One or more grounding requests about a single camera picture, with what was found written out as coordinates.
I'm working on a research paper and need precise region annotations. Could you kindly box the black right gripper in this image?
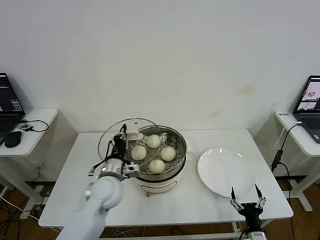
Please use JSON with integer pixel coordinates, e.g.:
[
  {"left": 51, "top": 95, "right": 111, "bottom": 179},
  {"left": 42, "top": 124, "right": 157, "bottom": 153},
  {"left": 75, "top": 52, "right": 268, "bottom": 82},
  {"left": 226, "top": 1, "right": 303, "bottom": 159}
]
[{"left": 230, "top": 184, "right": 267, "bottom": 227}]

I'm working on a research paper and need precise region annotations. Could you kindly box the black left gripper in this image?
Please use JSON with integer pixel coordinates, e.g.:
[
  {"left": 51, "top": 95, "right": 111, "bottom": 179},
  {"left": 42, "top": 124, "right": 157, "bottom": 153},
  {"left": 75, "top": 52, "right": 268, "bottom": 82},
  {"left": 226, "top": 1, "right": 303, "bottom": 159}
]
[{"left": 113, "top": 123, "right": 128, "bottom": 161}]

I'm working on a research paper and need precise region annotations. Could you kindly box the glass lid cream handle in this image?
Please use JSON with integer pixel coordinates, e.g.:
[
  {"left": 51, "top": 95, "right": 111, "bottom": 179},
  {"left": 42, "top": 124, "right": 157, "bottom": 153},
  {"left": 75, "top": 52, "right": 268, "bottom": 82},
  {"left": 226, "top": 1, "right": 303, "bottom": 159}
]
[{"left": 98, "top": 117, "right": 162, "bottom": 176}]

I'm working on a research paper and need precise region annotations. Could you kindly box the white steamed baozi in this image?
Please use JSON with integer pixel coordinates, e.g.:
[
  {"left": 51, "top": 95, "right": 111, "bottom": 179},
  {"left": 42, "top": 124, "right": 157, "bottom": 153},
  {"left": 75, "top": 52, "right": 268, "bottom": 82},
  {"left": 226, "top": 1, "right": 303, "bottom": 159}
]
[
  {"left": 159, "top": 146, "right": 176, "bottom": 162},
  {"left": 131, "top": 145, "right": 148, "bottom": 161},
  {"left": 146, "top": 134, "right": 162, "bottom": 149},
  {"left": 148, "top": 159, "right": 166, "bottom": 175}
]

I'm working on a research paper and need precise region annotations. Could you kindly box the perforated steel steamer basket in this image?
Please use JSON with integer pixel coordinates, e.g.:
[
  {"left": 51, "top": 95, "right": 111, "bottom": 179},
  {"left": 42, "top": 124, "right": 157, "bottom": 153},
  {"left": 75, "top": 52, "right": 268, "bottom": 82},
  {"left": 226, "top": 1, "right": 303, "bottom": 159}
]
[{"left": 122, "top": 124, "right": 187, "bottom": 182}]

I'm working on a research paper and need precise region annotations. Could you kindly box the white round plate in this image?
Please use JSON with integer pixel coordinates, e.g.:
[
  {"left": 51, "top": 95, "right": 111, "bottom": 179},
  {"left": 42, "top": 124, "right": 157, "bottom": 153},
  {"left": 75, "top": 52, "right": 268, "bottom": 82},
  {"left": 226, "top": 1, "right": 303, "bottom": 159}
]
[{"left": 197, "top": 147, "right": 257, "bottom": 199}]

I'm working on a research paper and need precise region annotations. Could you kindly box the white side table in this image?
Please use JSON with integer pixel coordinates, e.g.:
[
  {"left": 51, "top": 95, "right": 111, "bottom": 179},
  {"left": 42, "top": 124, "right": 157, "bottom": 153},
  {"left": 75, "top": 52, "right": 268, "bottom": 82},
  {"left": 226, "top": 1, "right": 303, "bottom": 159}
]
[
  {"left": 274, "top": 110, "right": 320, "bottom": 212},
  {"left": 0, "top": 107, "right": 59, "bottom": 220}
]

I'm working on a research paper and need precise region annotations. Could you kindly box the grey laptop bright screen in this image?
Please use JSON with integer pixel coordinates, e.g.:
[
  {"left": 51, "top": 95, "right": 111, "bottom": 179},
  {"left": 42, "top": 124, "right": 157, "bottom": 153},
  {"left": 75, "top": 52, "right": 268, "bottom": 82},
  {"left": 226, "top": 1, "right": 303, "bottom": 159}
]
[{"left": 291, "top": 74, "right": 320, "bottom": 144}]

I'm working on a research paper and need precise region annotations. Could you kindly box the floor power strip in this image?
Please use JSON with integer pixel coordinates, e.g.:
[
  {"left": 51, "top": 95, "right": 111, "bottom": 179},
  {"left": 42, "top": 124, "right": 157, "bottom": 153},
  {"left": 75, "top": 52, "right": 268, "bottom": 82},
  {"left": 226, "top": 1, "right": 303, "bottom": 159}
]
[{"left": 36, "top": 184, "right": 51, "bottom": 197}]

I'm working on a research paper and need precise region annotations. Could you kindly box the black computer mouse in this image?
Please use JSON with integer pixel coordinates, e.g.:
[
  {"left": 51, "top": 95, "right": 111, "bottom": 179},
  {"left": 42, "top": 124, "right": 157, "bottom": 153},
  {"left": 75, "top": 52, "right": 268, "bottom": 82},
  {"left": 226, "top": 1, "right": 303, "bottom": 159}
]
[{"left": 3, "top": 130, "right": 23, "bottom": 148}]

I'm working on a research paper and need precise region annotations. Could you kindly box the black laptop dark screen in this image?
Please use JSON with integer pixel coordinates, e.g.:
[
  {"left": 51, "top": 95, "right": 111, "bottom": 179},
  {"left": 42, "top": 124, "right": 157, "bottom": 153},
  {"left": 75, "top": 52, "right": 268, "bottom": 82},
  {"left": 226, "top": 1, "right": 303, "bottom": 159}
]
[{"left": 0, "top": 72, "right": 26, "bottom": 138}]

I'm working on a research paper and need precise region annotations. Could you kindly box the white main table frame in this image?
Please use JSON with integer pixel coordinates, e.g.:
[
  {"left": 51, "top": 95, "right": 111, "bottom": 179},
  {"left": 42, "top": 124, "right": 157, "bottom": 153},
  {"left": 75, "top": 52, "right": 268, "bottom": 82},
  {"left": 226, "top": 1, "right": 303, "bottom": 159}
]
[{"left": 104, "top": 221, "right": 247, "bottom": 240}]

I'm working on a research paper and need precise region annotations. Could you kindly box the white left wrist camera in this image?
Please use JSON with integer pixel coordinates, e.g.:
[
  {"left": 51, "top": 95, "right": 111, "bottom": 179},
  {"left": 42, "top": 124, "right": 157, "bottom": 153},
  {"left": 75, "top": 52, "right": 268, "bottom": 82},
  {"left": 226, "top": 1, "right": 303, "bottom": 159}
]
[{"left": 122, "top": 161, "right": 140, "bottom": 178}]

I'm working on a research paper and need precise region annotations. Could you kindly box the black adapter with cable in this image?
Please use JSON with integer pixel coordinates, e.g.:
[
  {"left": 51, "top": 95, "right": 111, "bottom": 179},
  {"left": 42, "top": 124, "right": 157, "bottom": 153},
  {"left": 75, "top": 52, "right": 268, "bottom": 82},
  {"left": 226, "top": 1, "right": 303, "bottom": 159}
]
[{"left": 271, "top": 122, "right": 303, "bottom": 201}]

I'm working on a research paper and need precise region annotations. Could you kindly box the white charger cable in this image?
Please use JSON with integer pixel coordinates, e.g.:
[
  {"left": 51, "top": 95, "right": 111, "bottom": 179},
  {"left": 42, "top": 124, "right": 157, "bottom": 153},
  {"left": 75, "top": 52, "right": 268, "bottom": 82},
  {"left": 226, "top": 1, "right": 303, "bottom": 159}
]
[{"left": 273, "top": 121, "right": 303, "bottom": 150}]

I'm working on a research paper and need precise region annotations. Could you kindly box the black hub cable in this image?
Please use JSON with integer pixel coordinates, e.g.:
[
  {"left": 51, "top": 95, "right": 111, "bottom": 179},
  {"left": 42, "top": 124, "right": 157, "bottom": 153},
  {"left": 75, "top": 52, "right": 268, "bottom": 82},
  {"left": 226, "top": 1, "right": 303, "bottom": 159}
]
[{"left": 17, "top": 119, "right": 49, "bottom": 133}]

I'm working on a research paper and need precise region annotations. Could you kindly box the white floor cable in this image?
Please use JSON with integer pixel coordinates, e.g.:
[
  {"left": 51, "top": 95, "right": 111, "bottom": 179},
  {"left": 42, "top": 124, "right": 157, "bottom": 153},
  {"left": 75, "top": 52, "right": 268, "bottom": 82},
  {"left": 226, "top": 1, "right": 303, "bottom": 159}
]
[{"left": 0, "top": 196, "right": 40, "bottom": 222}]

